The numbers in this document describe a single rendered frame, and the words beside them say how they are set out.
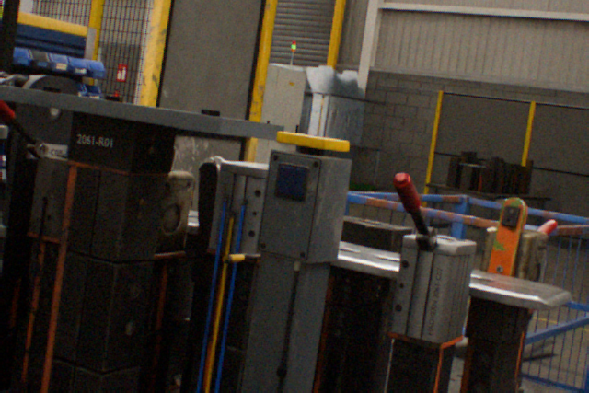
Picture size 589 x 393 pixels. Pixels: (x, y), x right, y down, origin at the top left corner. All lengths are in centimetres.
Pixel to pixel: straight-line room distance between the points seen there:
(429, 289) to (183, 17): 372
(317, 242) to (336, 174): 7
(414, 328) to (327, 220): 19
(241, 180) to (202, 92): 368
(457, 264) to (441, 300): 5
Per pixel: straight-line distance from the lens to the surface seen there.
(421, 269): 108
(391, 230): 146
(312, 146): 96
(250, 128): 102
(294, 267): 97
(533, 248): 140
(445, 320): 108
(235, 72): 507
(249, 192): 117
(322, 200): 95
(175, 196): 130
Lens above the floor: 117
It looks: 3 degrees down
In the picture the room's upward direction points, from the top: 8 degrees clockwise
